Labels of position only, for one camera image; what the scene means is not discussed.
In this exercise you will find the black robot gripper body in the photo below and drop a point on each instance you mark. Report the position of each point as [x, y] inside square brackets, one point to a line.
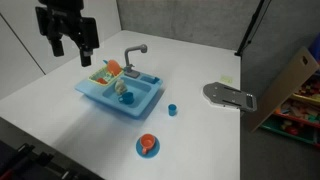
[63, 17]

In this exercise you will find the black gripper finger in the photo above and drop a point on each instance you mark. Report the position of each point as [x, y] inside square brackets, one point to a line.
[57, 47]
[85, 55]

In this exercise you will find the small blue cup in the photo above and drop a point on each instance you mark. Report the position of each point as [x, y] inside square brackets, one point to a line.
[172, 109]

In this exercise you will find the orange plate in rack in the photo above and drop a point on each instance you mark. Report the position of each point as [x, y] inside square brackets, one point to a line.
[113, 67]

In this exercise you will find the grey toy faucet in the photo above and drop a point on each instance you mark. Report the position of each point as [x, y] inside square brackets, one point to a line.
[130, 70]

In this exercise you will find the blue mug in sink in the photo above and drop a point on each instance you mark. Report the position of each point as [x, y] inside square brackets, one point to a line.
[126, 98]

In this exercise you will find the blue toy sink basin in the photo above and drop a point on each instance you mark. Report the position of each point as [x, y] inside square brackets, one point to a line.
[144, 89]

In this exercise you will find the orange mug on saucer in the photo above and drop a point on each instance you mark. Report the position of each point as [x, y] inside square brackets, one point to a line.
[147, 142]

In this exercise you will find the blue saucer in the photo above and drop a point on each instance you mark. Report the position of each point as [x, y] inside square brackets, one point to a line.
[151, 152]

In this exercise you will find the black equipment at table edge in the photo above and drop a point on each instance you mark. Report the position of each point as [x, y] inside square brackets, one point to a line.
[23, 164]

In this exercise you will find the grey metal mounting plate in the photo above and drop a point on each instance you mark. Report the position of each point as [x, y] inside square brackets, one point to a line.
[228, 96]

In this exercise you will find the black tripod pole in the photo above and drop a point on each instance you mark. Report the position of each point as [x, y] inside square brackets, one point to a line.
[253, 26]

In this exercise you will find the wooden toy shelf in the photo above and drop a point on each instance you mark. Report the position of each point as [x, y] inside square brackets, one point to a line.
[290, 105]

